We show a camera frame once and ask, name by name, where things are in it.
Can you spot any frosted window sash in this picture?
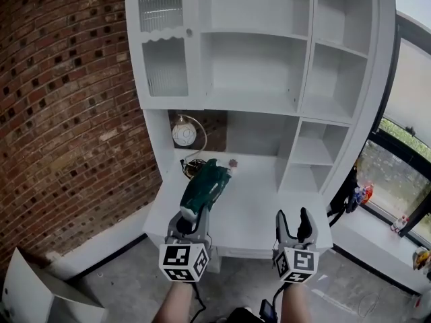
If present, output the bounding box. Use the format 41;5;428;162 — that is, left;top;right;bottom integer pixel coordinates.
383;37;431;138

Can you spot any hand-held gripper black cable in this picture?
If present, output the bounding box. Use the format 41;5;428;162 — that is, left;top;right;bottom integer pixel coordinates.
270;282;288;323
193;281;207;323

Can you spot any person's left forearm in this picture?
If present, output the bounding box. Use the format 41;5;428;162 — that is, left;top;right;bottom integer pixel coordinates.
151;280;197;323

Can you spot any left hand-held gripper black cable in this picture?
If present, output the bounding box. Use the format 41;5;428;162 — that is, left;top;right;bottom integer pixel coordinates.
193;281;207;323

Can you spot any black lamp cable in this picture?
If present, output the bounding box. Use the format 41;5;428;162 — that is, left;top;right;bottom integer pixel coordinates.
179;159;203;181

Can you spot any black strapped bag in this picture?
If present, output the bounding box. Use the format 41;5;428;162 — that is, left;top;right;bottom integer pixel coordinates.
327;166;360;229

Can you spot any person's right forearm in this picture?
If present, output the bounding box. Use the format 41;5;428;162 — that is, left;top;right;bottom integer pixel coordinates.
280;282;312;323

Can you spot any white side table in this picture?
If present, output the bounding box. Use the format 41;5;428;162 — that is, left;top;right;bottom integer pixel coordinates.
0;246;109;323

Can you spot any black framed window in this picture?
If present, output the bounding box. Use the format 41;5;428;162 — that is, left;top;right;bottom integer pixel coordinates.
356;8;431;239

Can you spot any green plastic bag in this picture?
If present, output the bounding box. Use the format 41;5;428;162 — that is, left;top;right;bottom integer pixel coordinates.
179;157;233;224

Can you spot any white desk with hutch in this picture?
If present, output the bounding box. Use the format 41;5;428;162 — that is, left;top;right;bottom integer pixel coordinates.
124;0;397;275

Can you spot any white globe desk lamp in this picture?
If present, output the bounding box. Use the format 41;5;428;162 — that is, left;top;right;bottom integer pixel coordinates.
171;114;209;180

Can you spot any small black device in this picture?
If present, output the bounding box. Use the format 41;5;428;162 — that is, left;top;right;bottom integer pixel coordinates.
259;298;275;323

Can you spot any white arched glass cabinet door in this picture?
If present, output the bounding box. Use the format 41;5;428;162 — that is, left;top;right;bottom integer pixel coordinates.
125;0;203;111

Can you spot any right hand-held gripper black cable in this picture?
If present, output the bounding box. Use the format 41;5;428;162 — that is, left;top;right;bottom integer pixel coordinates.
270;282;288;323

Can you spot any white floor cable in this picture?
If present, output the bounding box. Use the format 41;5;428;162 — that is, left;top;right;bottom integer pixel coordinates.
356;290;382;316

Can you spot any person's black clothing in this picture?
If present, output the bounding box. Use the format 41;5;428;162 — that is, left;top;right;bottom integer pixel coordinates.
228;307;261;323

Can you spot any orange drink bottle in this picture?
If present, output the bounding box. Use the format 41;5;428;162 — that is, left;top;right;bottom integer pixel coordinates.
362;182;375;205

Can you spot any yellow toy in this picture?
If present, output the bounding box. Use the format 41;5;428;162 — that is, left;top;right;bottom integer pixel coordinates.
413;246;431;271

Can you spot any white window ledge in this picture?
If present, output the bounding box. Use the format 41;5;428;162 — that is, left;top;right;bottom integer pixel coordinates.
331;203;431;296

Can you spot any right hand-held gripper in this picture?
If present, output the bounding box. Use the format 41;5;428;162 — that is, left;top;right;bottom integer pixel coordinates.
271;207;321;285

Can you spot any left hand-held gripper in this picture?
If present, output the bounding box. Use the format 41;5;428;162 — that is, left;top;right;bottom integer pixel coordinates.
158;205;211;284

